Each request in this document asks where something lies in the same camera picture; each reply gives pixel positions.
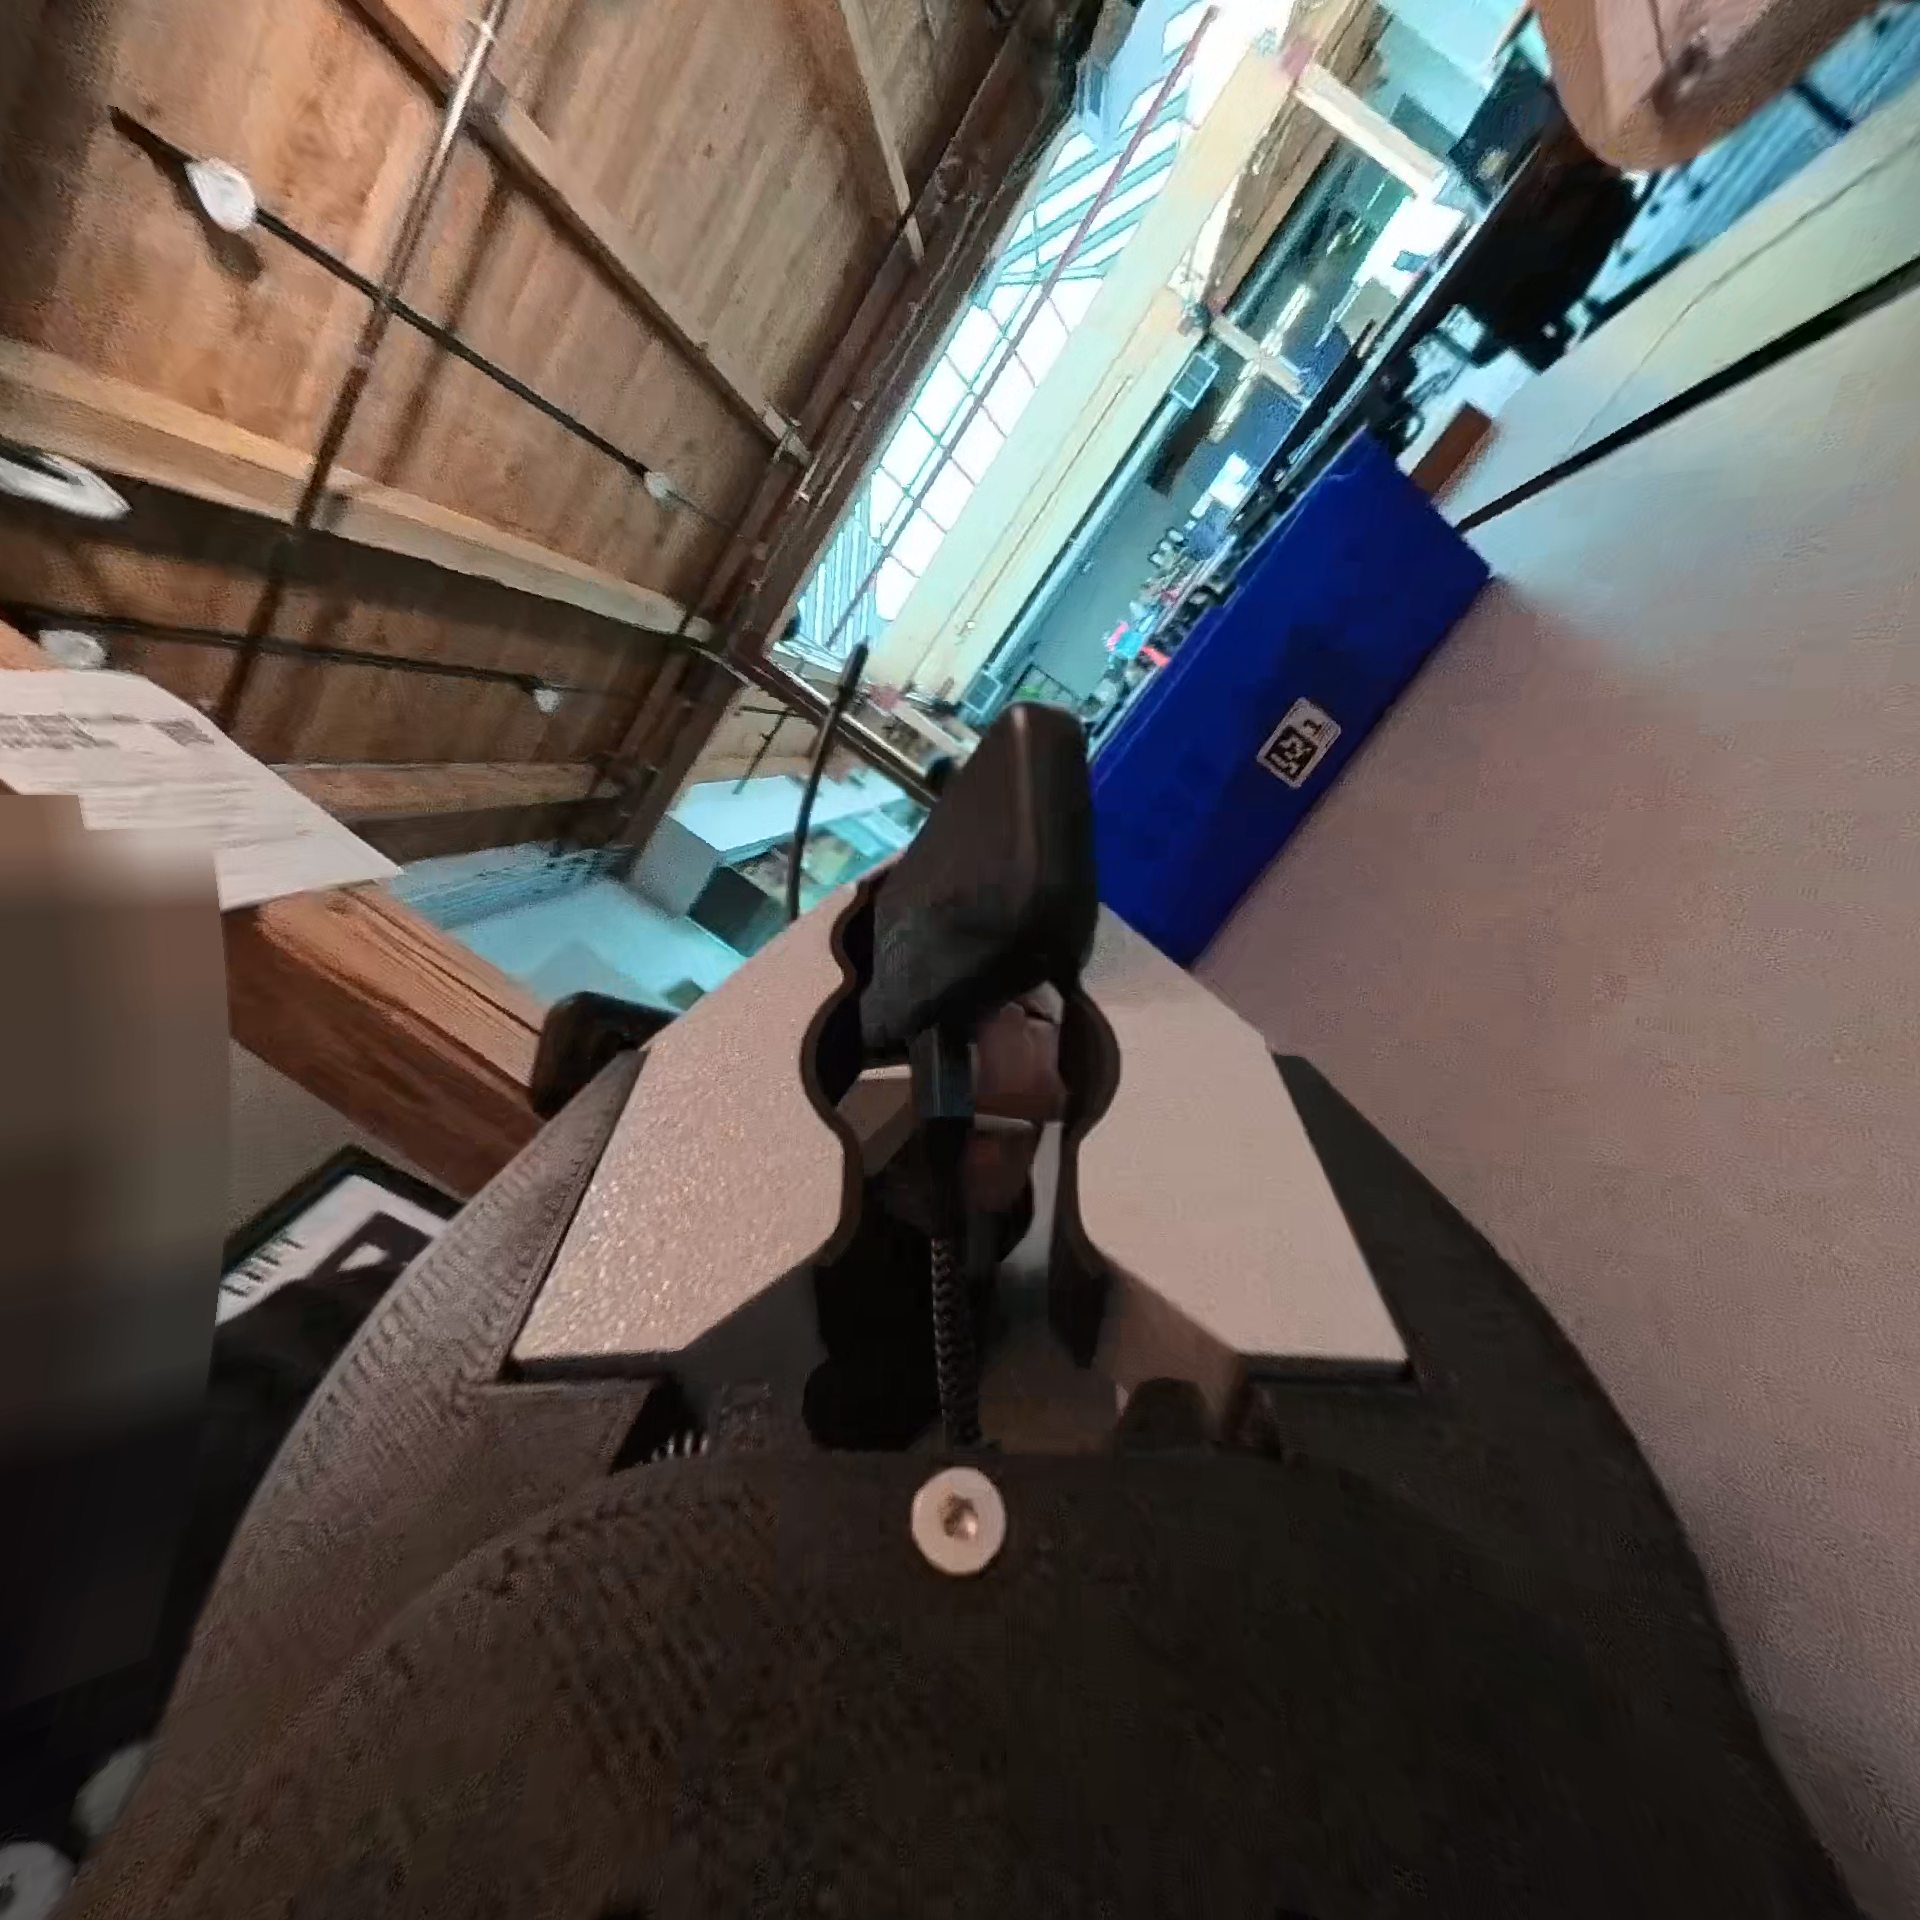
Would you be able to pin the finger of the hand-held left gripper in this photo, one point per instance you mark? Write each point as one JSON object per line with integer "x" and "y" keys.
{"x": 878, "y": 1101}

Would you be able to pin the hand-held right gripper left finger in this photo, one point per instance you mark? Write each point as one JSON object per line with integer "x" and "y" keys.
{"x": 675, "y": 1200}

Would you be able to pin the white paper notice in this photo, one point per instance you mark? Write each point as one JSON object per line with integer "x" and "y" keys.
{"x": 149, "y": 764}

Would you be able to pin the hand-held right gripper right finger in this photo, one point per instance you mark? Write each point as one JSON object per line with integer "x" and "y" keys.
{"x": 1245, "y": 1200}

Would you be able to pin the slim black usb hub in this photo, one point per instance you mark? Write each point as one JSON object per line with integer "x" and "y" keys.
{"x": 991, "y": 854}

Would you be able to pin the blue plastic bin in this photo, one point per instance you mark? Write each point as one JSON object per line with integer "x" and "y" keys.
{"x": 1277, "y": 629}

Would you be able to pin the wooden post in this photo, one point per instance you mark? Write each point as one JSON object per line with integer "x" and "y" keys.
{"x": 377, "y": 1020}

